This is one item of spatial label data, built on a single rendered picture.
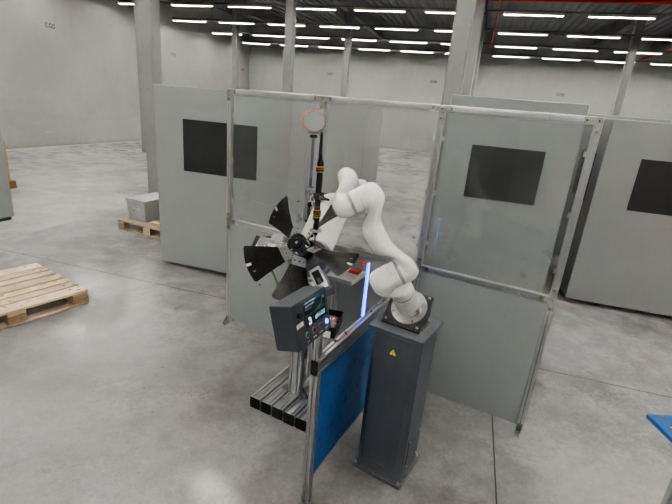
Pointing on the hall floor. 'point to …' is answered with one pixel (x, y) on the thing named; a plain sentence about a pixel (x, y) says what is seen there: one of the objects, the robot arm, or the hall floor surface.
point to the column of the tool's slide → (309, 171)
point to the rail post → (310, 437)
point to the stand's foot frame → (282, 400)
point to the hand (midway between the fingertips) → (318, 195)
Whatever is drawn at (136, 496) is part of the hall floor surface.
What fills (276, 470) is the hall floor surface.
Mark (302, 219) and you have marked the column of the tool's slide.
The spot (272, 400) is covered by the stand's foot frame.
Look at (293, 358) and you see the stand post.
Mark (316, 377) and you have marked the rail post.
